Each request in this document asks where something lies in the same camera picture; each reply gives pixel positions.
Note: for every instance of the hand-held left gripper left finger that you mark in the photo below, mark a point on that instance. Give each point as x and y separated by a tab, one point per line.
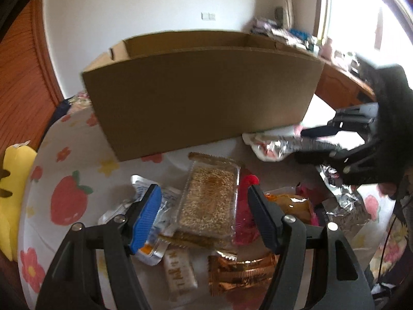
145	219

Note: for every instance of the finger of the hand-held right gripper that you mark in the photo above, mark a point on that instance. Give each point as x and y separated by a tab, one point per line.
355	164
342	124

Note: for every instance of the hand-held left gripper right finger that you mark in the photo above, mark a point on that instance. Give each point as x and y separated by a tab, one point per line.
263	219

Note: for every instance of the blue and white snack packet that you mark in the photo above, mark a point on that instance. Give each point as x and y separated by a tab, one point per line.
168	206

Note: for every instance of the clear sesame bar pack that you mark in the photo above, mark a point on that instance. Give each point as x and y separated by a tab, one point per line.
206	197

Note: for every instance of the small white snack packet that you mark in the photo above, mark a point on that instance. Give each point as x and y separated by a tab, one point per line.
179	273

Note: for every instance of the silver and white foil packet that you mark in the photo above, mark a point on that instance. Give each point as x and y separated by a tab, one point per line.
274	145

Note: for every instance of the brown cardboard box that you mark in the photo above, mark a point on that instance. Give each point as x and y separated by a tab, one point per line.
200	103

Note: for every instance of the person's right hand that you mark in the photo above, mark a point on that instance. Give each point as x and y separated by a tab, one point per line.
388	190

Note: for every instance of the red snack packet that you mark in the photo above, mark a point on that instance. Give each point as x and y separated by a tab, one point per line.
244	221

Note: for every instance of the crumpled silver foil packet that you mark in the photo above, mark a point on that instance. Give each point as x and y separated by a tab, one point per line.
343	189

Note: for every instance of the orange snack packet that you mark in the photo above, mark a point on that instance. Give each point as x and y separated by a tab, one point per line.
296	205

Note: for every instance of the wooden side desk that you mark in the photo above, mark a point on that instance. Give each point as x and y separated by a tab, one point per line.
335	84

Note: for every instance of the grey printed snack packet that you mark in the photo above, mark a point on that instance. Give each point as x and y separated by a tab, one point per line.
351	219

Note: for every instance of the shiny gold snack packet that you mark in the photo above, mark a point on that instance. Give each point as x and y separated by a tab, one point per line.
238	274

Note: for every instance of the floral patterned cloth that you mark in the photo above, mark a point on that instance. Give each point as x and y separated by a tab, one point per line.
392	245

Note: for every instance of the strawberry print tablecloth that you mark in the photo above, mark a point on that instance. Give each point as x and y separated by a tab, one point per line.
71	168

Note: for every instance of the pile of assorted desk clutter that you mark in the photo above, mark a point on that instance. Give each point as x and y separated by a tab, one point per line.
284	34

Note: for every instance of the bright window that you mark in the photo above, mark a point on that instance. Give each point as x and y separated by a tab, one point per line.
355	16

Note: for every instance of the dark blue cloth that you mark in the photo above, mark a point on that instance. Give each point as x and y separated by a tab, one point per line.
61	111

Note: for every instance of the yellow plush toy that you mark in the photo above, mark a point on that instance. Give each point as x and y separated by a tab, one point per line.
14	174

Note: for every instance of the wooden slatted door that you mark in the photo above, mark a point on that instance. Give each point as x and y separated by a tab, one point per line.
25	71

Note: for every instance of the white wall socket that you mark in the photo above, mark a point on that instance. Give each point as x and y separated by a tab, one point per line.
208	15

